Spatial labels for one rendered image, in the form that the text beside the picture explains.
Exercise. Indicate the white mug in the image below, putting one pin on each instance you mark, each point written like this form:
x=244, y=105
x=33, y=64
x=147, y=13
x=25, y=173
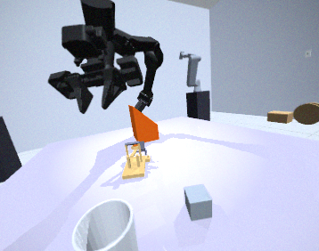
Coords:
x=108, y=226

